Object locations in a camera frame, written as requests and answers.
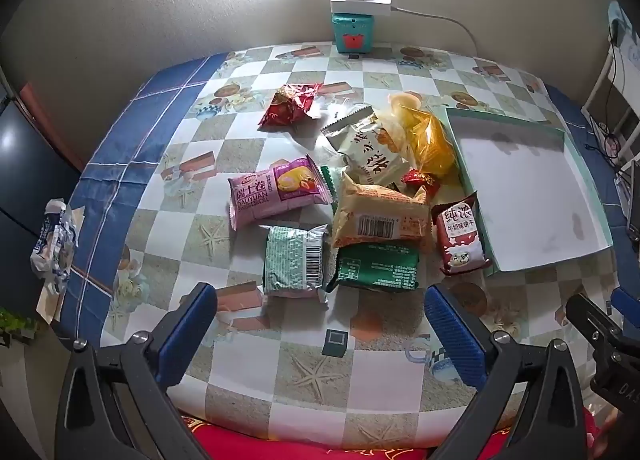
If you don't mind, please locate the red patterned cloth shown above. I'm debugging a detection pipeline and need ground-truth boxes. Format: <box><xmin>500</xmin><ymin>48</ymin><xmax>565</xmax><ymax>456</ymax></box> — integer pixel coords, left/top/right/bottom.
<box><xmin>180</xmin><ymin>415</ymin><xmax>596</xmax><ymax>460</ymax></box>

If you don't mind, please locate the small red candy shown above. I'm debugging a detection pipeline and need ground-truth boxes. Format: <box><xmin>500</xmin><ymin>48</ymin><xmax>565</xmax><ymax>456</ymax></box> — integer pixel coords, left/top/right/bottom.
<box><xmin>402</xmin><ymin>169</ymin><xmax>441</xmax><ymax>191</ymax></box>

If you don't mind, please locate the white power cable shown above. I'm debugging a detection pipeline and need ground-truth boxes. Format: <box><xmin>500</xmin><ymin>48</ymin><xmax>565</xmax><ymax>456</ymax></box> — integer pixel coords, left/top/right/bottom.
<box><xmin>390</xmin><ymin>4</ymin><xmax>481</xmax><ymax>55</ymax></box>

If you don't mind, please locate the green leafy object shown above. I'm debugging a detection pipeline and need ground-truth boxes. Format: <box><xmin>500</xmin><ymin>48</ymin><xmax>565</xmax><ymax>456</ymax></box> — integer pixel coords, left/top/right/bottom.
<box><xmin>0</xmin><ymin>307</ymin><xmax>38</xmax><ymax>346</ymax></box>

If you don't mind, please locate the beige bread packet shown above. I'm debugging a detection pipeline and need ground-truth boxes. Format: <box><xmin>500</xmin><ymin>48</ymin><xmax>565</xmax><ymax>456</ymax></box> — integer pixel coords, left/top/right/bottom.
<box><xmin>331</xmin><ymin>172</ymin><xmax>433</xmax><ymax>248</ymax></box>

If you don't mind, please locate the green serrated-edge packet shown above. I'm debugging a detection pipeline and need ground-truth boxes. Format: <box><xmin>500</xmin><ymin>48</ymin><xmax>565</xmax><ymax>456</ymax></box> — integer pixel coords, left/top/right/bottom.
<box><xmin>320</xmin><ymin>166</ymin><xmax>346</xmax><ymax>215</ymax></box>

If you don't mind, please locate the white power strip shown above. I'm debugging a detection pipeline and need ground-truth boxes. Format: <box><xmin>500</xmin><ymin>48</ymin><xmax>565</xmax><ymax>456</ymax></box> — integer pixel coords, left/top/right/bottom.
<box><xmin>330</xmin><ymin>0</ymin><xmax>394</xmax><ymax>16</ymax></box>

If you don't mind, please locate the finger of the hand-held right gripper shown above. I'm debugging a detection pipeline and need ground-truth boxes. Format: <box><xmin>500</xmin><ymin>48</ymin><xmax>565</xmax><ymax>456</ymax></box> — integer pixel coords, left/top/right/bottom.
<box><xmin>610</xmin><ymin>286</ymin><xmax>640</xmax><ymax>329</ymax></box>
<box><xmin>565</xmin><ymin>293</ymin><xmax>632</xmax><ymax>386</ymax></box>

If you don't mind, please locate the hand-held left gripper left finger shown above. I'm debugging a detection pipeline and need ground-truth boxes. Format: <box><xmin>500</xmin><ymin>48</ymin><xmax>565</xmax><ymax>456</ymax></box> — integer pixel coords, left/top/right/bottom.
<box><xmin>55</xmin><ymin>282</ymin><xmax>219</xmax><ymax>460</ymax></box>

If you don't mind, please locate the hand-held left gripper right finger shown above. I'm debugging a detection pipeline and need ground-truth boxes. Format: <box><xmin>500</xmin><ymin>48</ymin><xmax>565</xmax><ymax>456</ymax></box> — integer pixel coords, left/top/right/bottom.
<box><xmin>424</xmin><ymin>284</ymin><xmax>589</xmax><ymax>460</ymax></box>

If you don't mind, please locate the yellow clear snack bag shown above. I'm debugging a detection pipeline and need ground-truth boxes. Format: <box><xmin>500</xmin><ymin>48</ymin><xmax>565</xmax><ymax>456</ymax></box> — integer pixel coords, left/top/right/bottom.
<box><xmin>387</xmin><ymin>102</ymin><xmax>458</xmax><ymax>178</ymax></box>

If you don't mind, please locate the checked patterned tablecloth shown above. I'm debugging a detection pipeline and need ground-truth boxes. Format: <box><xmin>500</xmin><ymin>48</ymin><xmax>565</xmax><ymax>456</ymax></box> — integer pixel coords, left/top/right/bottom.
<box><xmin>100</xmin><ymin>42</ymin><xmax>568</xmax><ymax>437</ymax></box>

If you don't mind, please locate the dark red biscuit packet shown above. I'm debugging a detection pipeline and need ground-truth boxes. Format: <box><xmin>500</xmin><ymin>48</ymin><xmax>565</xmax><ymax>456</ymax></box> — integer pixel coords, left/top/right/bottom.
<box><xmin>431</xmin><ymin>192</ymin><xmax>493</xmax><ymax>277</ymax></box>

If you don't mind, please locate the pink cake roll packet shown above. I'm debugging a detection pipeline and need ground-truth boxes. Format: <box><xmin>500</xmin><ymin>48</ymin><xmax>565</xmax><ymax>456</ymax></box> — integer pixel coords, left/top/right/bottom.
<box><xmin>227</xmin><ymin>155</ymin><xmax>335</xmax><ymax>231</ymax></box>

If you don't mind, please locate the teal cube box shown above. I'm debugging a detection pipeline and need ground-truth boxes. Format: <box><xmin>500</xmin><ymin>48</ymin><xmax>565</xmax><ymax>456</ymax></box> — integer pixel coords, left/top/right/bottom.
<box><xmin>331</xmin><ymin>12</ymin><xmax>377</xmax><ymax>54</ymax></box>

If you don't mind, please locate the white box with green rim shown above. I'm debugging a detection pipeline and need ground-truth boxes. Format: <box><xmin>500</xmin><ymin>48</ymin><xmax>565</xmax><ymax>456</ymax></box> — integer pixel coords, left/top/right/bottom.
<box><xmin>444</xmin><ymin>107</ymin><xmax>613</xmax><ymax>277</ymax></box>

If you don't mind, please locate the dark green snack packet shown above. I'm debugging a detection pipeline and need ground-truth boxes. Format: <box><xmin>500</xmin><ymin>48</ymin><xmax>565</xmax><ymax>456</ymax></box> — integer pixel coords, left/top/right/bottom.
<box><xmin>327</xmin><ymin>242</ymin><xmax>426</xmax><ymax>293</ymax></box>

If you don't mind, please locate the light green biscuit packet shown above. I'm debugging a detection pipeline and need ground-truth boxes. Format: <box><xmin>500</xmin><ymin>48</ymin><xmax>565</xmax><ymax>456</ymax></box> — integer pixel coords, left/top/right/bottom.
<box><xmin>263</xmin><ymin>225</ymin><xmax>331</xmax><ymax>303</ymax></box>

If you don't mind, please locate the white biscuit snack packet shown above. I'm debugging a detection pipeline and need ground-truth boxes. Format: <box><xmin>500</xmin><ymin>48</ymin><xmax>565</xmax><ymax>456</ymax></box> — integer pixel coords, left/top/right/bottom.
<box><xmin>320</xmin><ymin>107</ymin><xmax>426</xmax><ymax>188</ymax></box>

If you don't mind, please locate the black cabinet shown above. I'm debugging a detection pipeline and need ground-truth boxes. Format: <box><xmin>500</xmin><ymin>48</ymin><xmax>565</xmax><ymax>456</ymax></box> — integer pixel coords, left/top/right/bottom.
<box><xmin>0</xmin><ymin>67</ymin><xmax>83</xmax><ymax>321</ymax></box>

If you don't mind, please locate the yellow jelly cup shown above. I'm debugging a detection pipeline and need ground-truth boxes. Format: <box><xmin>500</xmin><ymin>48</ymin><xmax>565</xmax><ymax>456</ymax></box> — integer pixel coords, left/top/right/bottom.
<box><xmin>389</xmin><ymin>92</ymin><xmax>423</xmax><ymax>113</ymax></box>

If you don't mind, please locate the white paper with blue print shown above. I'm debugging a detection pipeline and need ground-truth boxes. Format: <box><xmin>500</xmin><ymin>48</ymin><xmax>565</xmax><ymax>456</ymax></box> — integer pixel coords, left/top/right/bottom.
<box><xmin>607</xmin><ymin>2</ymin><xmax>640</xmax><ymax>68</ymax></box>

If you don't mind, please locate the red snack packet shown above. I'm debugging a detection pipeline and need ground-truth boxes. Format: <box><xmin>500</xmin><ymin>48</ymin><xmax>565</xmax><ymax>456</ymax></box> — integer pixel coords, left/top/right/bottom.
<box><xmin>257</xmin><ymin>82</ymin><xmax>325</xmax><ymax>129</ymax></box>

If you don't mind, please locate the black cable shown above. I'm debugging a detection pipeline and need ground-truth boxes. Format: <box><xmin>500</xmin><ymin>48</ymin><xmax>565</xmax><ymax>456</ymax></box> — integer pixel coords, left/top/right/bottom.
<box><xmin>590</xmin><ymin>74</ymin><xmax>631</xmax><ymax>161</ymax></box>

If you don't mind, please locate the blue checked bed sheet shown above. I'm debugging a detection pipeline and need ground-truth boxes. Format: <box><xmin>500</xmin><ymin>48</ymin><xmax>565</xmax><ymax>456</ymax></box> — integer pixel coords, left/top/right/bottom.
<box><xmin>59</xmin><ymin>52</ymin><xmax>640</xmax><ymax>341</ymax></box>

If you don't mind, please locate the crumpled white blue wrapper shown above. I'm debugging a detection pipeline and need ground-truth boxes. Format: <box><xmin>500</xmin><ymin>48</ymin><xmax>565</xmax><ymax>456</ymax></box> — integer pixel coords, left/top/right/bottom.
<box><xmin>30</xmin><ymin>199</ymin><xmax>86</xmax><ymax>285</ymax></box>

